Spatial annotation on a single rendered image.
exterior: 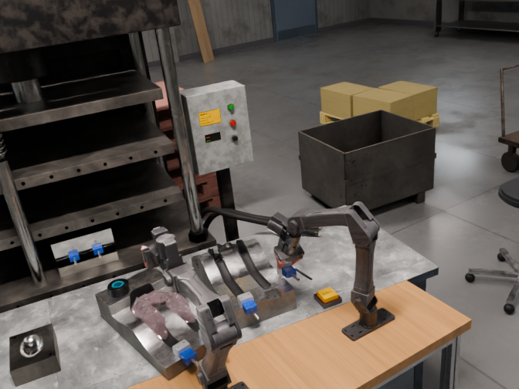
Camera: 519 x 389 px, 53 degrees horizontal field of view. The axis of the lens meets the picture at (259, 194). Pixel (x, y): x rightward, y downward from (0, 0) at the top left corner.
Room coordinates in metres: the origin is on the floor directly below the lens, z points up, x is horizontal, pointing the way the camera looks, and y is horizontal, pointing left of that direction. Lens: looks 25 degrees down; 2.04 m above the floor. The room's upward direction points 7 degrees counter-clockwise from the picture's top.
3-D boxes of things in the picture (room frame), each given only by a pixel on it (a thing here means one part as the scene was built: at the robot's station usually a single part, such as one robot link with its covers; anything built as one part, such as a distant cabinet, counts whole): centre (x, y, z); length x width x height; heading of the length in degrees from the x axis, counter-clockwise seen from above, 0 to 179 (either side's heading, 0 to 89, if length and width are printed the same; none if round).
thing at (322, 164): (4.07, -0.92, 0.32); 0.92 x 0.76 x 0.64; 116
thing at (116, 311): (1.59, 0.42, 0.86); 0.50 x 0.26 x 0.11; 39
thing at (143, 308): (1.59, 0.42, 0.90); 0.26 x 0.18 x 0.08; 39
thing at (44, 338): (1.49, 0.86, 0.84); 0.20 x 0.15 x 0.07; 21
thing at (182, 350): (1.35, 0.29, 0.86); 0.13 x 0.05 x 0.05; 39
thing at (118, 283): (1.70, 0.58, 0.93); 0.08 x 0.08 x 0.04
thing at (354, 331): (1.48, -0.33, 0.84); 0.20 x 0.07 x 0.08; 118
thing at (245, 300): (1.53, 0.08, 0.89); 0.13 x 0.05 x 0.05; 21
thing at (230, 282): (1.78, 0.12, 0.92); 0.35 x 0.16 x 0.09; 21
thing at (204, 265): (1.80, 0.12, 0.87); 0.50 x 0.26 x 0.14; 21
